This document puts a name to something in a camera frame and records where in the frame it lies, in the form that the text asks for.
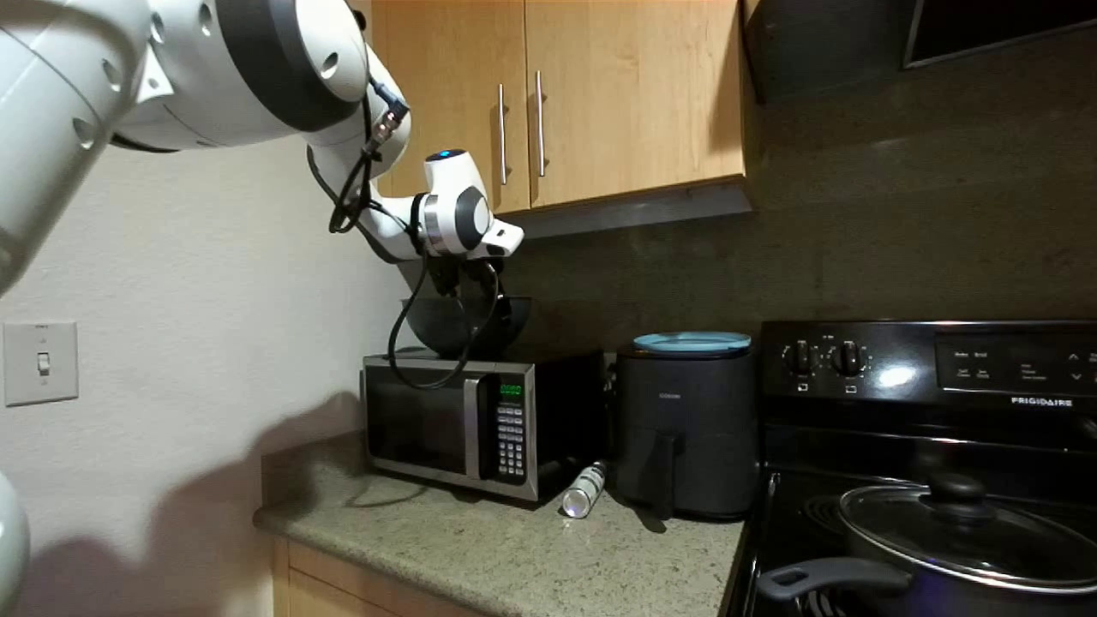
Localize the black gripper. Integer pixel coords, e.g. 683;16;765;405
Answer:
427;258;512;329

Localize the large dark blue bowl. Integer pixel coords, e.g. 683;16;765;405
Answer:
409;297;530;361

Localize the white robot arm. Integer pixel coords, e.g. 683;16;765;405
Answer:
0;0;523;290

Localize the stainless steel microwave oven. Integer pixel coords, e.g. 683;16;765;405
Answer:
361;354;606;502

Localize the wooden upper cabinet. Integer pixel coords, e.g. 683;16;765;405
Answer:
354;0;752;237

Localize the light blue plate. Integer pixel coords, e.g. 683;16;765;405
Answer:
633;331;752;356

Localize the small clear plastic bottle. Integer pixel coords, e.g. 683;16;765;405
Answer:
560;462;602;522

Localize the black air fryer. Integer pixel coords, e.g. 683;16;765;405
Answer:
611;349;762;522

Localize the dark range hood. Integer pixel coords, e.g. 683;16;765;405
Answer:
741;0;1097;101

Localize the black electric stove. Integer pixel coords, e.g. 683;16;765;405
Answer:
720;317;1097;617

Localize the black pan with glass lid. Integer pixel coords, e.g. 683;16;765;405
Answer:
758;473;1097;617

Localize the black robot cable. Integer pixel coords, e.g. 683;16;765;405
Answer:
305;96;515;395

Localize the white wall light switch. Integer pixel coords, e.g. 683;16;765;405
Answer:
5;322;79;406

